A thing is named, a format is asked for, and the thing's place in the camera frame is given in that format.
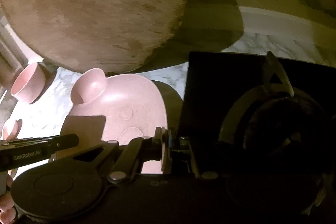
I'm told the pink bear-shaped plate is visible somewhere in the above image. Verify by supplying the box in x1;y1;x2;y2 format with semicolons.
56;68;168;159

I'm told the person's left hand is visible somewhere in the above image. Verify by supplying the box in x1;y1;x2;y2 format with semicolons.
0;171;17;224

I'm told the small pink heart dish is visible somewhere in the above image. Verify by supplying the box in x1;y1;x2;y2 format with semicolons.
2;119;22;140

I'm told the pink round bowl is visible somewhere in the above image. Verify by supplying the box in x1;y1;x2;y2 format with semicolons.
10;63;46;103

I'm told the black induction cooktop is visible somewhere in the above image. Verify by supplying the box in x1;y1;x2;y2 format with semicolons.
178;52;335;176

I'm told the round wooden cutting board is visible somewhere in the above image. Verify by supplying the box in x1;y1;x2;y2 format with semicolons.
1;0;187;73

